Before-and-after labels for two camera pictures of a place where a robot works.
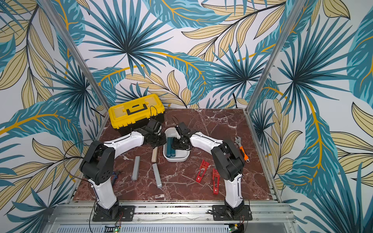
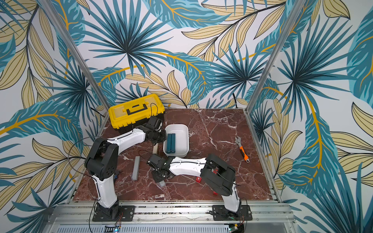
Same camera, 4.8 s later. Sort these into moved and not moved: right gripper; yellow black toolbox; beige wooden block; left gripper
Moved: right gripper
Not moved: beige wooden block; yellow black toolbox; left gripper
